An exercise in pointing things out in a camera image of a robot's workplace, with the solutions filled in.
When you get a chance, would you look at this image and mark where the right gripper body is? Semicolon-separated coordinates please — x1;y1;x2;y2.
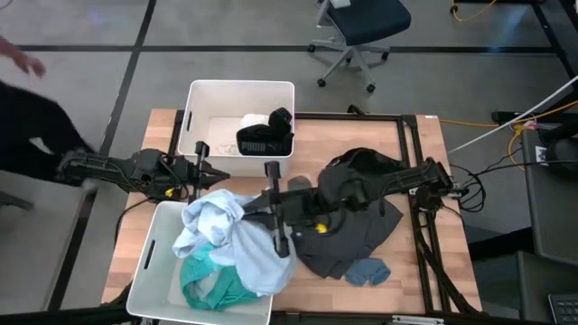
264;161;320;259

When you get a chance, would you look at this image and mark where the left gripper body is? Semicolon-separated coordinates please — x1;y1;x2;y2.
174;140;211;204

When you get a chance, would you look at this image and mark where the light blue patterned cloth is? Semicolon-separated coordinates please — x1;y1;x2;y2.
172;188;299;298

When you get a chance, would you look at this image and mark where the black Puma garment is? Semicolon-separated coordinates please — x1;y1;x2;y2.
235;107;295;158

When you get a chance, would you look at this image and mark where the dark grey shirt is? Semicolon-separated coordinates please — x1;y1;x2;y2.
291;197;405;280

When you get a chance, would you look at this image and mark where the white cloth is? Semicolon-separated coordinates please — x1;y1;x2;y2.
205;112;272;157

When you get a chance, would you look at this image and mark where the aqua teal cloth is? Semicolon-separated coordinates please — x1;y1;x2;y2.
180;242;264;312

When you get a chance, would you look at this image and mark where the white perforated plastic basket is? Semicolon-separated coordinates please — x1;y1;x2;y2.
125;200;275;325
177;79;296;178

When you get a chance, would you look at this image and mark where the person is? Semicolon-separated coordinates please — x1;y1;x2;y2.
0;34;98;186

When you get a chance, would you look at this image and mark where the office chair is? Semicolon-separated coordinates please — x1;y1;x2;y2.
307;0;413;95

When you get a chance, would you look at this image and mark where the dark grey desk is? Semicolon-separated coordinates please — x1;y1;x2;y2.
517;124;578;267

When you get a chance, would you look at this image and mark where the black rounded device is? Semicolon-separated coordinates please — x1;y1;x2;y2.
544;120;578;178

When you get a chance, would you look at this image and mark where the black keyboard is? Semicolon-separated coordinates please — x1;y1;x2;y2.
547;292;578;325

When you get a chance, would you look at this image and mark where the black table frame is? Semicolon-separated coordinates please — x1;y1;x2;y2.
166;104;483;325

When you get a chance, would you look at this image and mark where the silver metal bracket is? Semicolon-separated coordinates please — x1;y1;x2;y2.
391;314;447;325

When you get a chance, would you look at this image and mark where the yellow cable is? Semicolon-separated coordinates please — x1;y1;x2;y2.
437;99;578;171
450;0;498;23

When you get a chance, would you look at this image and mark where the white cable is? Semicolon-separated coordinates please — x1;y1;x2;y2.
446;75;578;155

